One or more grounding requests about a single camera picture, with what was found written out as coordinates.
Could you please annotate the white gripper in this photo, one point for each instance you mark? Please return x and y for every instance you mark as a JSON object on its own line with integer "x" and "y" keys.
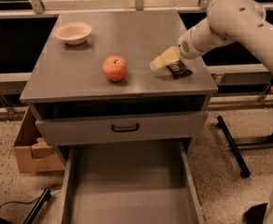
{"x": 188, "y": 48}

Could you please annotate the black rxbar chocolate bar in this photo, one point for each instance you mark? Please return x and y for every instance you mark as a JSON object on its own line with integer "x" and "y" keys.
{"x": 179, "y": 69}

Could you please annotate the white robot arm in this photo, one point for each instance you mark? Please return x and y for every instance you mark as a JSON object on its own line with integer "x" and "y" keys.
{"x": 228, "y": 21}

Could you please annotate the grey closed drawer front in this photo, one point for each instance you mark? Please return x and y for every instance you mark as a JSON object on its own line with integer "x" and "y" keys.
{"x": 97, "y": 130}

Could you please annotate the grey drawer cabinet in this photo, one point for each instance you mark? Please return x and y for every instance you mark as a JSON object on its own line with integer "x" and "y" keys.
{"x": 68, "y": 81}

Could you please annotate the open grey drawer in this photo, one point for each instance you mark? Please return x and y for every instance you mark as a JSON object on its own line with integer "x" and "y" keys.
{"x": 146, "y": 182}

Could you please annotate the red apple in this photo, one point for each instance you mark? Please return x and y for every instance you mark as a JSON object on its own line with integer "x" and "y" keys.
{"x": 115, "y": 68}

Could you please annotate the white paper bowl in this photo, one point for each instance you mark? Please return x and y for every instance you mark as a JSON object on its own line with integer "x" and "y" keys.
{"x": 73, "y": 33}

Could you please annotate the black metal stand base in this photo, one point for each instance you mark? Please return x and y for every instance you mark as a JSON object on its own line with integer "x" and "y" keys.
{"x": 238, "y": 144}

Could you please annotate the metal window railing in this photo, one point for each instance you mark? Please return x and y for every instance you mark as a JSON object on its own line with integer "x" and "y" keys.
{"x": 136, "y": 0}

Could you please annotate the cardboard box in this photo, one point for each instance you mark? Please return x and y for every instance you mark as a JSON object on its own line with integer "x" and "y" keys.
{"x": 33, "y": 154}

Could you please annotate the black drawer handle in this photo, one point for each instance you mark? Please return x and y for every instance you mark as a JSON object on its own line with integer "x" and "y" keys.
{"x": 125, "y": 129}

